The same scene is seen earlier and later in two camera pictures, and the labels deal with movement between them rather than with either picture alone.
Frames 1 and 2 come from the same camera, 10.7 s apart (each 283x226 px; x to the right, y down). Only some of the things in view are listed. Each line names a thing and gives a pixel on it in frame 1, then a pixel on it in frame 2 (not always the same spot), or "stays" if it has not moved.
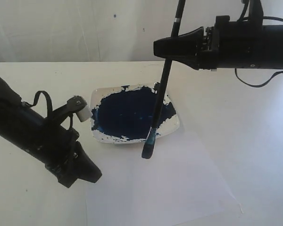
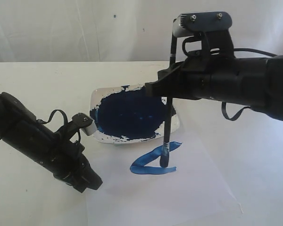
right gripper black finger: [185, 50] to [177, 87]
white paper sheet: [174, 186] stays
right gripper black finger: [196, 35] to [163, 73]
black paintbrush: [150, 142] to [165, 156]
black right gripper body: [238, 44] to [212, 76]
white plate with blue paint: [121, 114] stays
